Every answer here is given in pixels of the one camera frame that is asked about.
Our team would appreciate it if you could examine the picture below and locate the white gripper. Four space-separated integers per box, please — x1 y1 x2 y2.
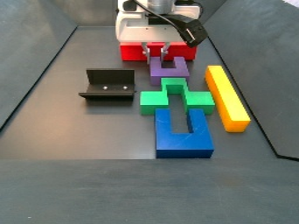
116 0 201 64

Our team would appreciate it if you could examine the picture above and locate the purple U-shaped block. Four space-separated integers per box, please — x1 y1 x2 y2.
149 57 189 86

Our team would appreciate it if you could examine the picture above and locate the red board with cutouts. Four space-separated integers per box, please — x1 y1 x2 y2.
119 42 197 61

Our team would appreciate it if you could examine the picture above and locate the black angle fixture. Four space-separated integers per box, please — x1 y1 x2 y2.
79 68 136 101

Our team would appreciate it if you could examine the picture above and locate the green cross-shaped block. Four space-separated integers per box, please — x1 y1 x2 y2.
139 78 215 116

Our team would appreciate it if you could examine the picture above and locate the yellow long bar block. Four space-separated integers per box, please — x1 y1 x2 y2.
204 66 251 133

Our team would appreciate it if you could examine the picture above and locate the blue U-shaped block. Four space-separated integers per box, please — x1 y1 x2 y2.
155 108 213 158

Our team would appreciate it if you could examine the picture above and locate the black cable with connector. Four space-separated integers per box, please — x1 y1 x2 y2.
132 0 209 49

